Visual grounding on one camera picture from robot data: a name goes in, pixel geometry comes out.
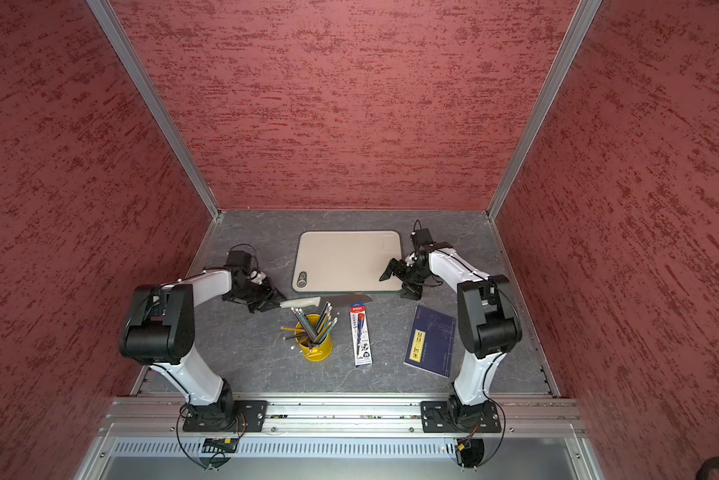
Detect knife with cream handle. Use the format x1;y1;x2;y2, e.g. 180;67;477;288
280;294;373;309

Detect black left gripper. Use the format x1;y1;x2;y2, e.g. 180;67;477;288
224;276;288;313

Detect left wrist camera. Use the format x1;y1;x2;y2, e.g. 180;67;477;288
224;249;255;276

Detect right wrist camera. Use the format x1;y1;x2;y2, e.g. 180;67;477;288
411;228;433;251

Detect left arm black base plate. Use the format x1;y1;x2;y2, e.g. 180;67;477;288
180;400;269;433

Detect red blue pencil box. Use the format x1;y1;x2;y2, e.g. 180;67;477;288
350;303;373;367

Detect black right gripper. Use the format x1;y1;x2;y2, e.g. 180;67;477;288
379;258;435;299

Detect aluminium corner post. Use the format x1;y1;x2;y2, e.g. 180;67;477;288
87;0;222;222
487;0;603;224

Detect right aluminium corner post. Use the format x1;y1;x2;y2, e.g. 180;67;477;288
487;0;603;224

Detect beige green-rimmed cutting board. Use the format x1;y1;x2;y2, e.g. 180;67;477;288
292;230;403;293

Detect left aluminium corner post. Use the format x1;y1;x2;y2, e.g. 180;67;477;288
87;0;222;222

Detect aluminium front rail frame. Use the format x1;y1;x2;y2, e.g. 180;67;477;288
76;393;603;479

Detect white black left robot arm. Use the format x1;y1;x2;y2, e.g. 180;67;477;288
120;267;286;419

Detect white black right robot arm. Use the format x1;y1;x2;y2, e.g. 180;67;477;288
379;242;523;416

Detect dark blue notebook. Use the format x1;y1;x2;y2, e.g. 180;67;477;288
403;305;457;378

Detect pencils bunch in cup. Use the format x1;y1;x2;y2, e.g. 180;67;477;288
281;303;339;343

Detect yellow pencil cup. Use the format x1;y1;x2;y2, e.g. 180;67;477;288
296;323;334;362

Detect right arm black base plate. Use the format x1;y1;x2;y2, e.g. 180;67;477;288
421;396;503;434

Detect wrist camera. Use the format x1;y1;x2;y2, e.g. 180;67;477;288
224;249;255;276
411;228;433;251

